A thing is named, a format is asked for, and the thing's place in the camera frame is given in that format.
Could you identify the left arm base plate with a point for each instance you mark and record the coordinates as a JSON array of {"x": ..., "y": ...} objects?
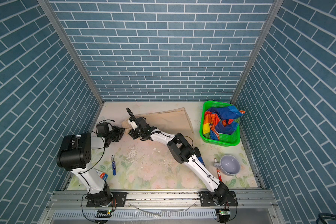
[{"x": 100, "y": 200}]

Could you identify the white cable tie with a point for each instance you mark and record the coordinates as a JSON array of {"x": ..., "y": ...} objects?
[{"x": 160, "y": 212}]

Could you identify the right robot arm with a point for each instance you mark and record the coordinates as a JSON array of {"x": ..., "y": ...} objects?
[{"x": 184, "y": 154}]

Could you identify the red blue small packet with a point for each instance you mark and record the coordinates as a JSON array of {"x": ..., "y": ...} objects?
[{"x": 103, "y": 176}]

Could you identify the red marker pen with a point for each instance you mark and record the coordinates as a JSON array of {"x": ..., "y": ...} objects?
[{"x": 217, "y": 166}]

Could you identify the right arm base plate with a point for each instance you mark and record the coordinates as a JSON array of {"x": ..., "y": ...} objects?
[{"x": 208, "y": 199}]

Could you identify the blue stapler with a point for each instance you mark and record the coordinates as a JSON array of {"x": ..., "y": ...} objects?
[{"x": 198, "y": 154}]

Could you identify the blue marker pen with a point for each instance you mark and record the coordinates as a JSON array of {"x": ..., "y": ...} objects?
[{"x": 113, "y": 164}]

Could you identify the green plastic basket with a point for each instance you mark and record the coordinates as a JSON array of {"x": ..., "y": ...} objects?
[{"x": 225, "y": 140}]

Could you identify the aluminium front rail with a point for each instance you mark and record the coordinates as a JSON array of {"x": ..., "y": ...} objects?
[{"x": 255, "y": 206}]

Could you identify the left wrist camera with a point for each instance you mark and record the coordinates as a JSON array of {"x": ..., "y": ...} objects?
[{"x": 104, "y": 129}]

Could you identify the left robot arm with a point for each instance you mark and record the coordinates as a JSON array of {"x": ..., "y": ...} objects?
[{"x": 75, "y": 155}]

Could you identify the beige shorts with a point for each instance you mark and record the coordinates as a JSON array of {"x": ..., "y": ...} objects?
[{"x": 171, "y": 121}]

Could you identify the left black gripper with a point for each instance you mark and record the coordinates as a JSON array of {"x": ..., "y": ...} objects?
[{"x": 119, "y": 131}]

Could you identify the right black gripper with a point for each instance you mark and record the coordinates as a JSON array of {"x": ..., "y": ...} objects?
[{"x": 132, "y": 132}]

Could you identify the grey bowl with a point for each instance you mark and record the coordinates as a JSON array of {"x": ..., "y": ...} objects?
[{"x": 229, "y": 165}]

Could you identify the multicolour shorts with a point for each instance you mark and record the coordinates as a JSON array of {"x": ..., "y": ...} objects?
[{"x": 223, "y": 120}]

